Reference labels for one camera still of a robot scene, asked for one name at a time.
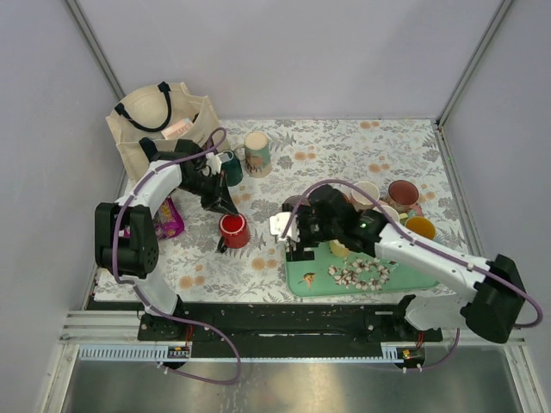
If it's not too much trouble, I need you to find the lime green mug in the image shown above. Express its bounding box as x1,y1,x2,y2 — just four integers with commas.
374,205,409,224

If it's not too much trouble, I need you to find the floral table mat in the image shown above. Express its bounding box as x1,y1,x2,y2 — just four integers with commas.
159,120,467,303

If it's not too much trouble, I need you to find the pink box in bag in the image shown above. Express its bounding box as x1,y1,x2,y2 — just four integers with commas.
161,118,194,140

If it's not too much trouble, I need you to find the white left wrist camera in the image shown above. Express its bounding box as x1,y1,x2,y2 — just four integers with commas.
206,152,222,175

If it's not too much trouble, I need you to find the beige canvas tote bag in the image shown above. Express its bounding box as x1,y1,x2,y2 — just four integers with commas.
106,82,231,182

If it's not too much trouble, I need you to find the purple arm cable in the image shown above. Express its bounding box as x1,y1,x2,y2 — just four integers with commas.
279,179,544,373
112,126,242,384

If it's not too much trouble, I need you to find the dark green mug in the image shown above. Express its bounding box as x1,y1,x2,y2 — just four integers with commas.
219,151,243,187

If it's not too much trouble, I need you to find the tall pink floral mug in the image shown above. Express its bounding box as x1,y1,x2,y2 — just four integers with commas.
383,180,424,216

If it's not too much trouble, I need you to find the small pale pink mug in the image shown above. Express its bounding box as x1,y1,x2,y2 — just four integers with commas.
350,181,380,210

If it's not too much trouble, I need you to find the yellow mug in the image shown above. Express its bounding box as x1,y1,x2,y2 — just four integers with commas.
329,240,350,258

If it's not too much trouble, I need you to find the blue glazed mug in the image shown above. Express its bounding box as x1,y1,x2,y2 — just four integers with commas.
405,216,436,240

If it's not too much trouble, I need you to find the purple snack packet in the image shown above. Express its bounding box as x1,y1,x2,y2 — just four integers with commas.
123,197,185,240

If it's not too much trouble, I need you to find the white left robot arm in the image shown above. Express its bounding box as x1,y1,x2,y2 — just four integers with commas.
95,138,238,340

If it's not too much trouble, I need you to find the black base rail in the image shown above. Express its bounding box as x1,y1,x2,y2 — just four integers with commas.
138,303,443,359

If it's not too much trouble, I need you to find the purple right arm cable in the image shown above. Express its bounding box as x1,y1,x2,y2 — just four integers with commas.
279,179,544,373

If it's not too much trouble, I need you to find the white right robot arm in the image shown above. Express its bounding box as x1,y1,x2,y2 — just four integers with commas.
269,183,527,344

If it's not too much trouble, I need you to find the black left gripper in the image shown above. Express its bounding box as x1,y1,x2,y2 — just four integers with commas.
178,170,239,217

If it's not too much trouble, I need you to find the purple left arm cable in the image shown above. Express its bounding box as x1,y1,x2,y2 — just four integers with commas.
112,126,242,384

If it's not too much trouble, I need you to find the cream floral mug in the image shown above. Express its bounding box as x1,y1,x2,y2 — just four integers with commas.
244,132,272,178

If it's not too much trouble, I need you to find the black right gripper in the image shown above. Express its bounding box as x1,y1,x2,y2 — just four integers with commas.
283,202,341,262

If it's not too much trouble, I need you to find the green hummingbird tray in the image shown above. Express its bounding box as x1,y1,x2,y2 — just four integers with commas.
285,242,438,298

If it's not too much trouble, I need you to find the lilac mug black handle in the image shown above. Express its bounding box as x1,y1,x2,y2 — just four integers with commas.
282,195,310,212

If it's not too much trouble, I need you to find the red mug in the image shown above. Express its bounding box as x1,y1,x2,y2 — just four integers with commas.
217,214,251,253

